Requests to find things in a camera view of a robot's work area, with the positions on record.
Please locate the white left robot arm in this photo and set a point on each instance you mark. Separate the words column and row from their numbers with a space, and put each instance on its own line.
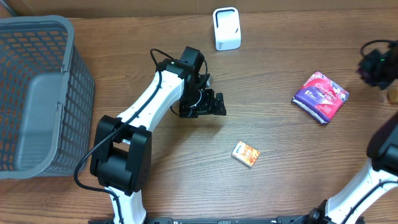
column 121, row 157

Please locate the red Carefree pad pack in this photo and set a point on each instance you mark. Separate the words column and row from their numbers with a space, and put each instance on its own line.
column 320, row 97

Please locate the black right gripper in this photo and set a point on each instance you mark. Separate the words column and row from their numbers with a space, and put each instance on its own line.
column 364, row 69

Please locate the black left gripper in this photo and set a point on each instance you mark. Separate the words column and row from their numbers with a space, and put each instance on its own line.
column 209, row 106

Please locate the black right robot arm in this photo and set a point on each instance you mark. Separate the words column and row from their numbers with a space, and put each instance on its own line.
column 379, row 174

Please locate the Kleenex tissue pack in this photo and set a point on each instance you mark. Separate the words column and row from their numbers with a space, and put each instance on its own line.
column 245, row 154

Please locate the gold tube cap at edge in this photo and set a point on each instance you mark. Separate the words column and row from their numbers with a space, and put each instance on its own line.
column 392, row 94

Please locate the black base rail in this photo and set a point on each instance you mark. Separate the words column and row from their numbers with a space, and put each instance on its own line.
column 277, row 220

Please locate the white barcode scanner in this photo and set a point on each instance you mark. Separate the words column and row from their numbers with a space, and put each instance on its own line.
column 227, row 28

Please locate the grey plastic basket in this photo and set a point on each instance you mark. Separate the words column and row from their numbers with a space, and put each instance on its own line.
column 47, row 97

